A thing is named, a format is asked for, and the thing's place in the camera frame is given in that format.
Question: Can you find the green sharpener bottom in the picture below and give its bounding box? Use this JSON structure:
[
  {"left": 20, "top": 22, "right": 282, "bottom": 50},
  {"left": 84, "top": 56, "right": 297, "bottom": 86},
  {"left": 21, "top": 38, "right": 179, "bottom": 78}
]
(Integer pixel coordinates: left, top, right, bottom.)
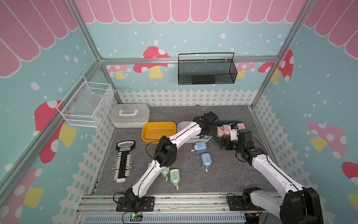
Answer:
[{"left": 170, "top": 169, "right": 180, "bottom": 189}]

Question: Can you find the green circuit board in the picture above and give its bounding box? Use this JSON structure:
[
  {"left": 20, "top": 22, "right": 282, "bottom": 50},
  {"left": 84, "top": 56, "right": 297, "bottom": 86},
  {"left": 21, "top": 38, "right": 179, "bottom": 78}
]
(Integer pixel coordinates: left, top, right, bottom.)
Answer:
[{"left": 129, "top": 214, "right": 143, "bottom": 222}]

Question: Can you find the blue sharpener center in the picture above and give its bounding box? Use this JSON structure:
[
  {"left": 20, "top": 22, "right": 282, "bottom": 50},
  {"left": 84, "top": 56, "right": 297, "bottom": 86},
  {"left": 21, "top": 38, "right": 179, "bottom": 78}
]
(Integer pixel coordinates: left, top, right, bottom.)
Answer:
[{"left": 200, "top": 153, "right": 212, "bottom": 172}]

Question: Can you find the white wire mesh basket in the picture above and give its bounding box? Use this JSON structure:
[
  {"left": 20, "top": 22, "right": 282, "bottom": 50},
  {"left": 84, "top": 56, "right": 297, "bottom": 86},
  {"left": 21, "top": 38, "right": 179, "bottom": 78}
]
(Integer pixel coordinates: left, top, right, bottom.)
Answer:
[{"left": 56, "top": 77, "right": 114, "bottom": 128}]

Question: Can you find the white storage box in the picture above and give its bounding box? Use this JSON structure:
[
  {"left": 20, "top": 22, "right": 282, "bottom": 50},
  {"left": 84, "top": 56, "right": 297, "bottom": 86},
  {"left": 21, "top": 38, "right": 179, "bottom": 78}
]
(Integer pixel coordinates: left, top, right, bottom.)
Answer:
[{"left": 177, "top": 121, "right": 211, "bottom": 143}]

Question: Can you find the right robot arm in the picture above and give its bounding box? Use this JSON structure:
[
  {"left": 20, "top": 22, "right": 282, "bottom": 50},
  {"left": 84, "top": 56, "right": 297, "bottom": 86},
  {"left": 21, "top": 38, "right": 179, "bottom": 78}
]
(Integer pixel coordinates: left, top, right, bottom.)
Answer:
[{"left": 218, "top": 129, "right": 324, "bottom": 224}]

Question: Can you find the pink sharpener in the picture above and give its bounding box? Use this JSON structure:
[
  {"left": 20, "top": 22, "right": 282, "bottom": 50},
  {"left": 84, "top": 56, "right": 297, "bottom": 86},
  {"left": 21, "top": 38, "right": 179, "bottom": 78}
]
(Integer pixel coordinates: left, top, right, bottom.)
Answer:
[
  {"left": 217, "top": 126, "right": 225, "bottom": 138},
  {"left": 223, "top": 125, "right": 230, "bottom": 138},
  {"left": 237, "top": 123, "right": 246, "bottom": 130}
]

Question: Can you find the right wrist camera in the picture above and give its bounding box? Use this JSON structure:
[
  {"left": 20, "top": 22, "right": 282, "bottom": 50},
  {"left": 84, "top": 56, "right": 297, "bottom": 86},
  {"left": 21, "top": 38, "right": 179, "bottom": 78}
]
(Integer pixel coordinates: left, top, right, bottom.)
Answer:
[{"left": 229, "top": 123, "right": 238, "bottom": 141}]

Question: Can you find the blue sharpener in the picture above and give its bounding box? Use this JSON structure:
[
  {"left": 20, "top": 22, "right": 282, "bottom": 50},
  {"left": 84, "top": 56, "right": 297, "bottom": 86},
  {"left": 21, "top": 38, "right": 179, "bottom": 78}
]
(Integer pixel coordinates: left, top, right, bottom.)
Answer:
[
  {"left": 200, "top": 153, "right": 212, "bottom": 172},
  {"left": 191, "top": 142, "right": 207, "bottom": 155}
]

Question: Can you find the translucent lidded case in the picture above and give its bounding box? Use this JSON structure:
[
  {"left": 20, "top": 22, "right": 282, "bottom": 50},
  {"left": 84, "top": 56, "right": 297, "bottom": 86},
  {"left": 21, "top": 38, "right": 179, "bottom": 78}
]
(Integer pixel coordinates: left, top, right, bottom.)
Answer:
[{"left": 110, "top": 103, "right": 150, "bottom": 128}]

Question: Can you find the yellow storage box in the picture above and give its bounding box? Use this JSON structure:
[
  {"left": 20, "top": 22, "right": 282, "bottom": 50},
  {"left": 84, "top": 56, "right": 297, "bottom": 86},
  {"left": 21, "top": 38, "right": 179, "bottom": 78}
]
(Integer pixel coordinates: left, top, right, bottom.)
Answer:
[{"left": 141, "top": 121, "right": 177, "bottom": 143}]

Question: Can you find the black wire mesh basket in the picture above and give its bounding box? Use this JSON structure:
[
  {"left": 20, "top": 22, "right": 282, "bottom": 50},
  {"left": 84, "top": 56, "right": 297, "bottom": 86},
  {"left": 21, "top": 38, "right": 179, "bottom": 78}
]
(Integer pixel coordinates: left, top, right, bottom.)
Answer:
[{"left": 178, "top": 52, "right": 238, "bottom": 85}]

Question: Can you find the aluminium rail frame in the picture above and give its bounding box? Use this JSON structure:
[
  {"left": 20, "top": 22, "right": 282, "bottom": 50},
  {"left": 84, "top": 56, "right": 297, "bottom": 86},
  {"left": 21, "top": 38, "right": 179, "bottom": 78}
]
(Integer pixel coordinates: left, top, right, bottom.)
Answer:
[{"left": 72, "top": 193, "right": 276, "bottom": 224}]

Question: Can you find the pink sharpener bottom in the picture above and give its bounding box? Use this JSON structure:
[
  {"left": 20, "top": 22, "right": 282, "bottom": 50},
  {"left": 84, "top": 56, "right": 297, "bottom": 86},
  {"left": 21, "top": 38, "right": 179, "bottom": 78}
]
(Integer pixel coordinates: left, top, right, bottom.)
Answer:
[{"left": 223, "top": 125, "right": 230, "bottom": 138}]

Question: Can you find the blue sharpener upper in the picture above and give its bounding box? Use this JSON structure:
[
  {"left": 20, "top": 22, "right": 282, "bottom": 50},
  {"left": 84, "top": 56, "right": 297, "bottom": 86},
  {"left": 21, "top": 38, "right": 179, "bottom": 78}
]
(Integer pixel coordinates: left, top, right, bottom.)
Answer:
[{"left": 191, "top": 142, "right": 207, "bottom": 155}]

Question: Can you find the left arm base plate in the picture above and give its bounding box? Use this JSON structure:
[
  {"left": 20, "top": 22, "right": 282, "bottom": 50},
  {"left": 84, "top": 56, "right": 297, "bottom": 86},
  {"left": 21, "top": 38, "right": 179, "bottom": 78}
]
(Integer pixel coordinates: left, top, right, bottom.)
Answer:
[{"left": 116, "top": 197, "right": 155, "bottom": 212}]

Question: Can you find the teal storage box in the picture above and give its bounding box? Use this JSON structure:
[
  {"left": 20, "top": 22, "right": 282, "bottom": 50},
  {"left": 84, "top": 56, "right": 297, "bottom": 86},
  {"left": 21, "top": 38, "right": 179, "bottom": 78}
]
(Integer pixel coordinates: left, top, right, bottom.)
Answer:
[{"left": 214, "top": 120, "right": 243, "bottom": 140}]

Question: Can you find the black tool rack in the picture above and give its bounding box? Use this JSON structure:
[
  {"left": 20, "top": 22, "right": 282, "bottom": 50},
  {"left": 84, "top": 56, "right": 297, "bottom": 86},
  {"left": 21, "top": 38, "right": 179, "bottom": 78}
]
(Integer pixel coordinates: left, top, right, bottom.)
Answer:
[{"left": 112, "top": 140, "right": 136, "bottom": 183}]

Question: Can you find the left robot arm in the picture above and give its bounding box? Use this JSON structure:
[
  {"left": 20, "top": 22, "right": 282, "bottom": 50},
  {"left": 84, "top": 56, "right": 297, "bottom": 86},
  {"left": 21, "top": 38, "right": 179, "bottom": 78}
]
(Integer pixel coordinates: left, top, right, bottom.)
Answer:
[{"left": 124, "top": 111, "right": 218, "bottom": 211}]

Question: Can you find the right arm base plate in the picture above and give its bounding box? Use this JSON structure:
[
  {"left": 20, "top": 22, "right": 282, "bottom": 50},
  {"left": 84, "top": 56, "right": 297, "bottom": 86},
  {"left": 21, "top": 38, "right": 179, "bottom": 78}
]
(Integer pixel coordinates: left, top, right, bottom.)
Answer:
[{"left": 226, "top": 194, "right": 251, "bottom": 211}]

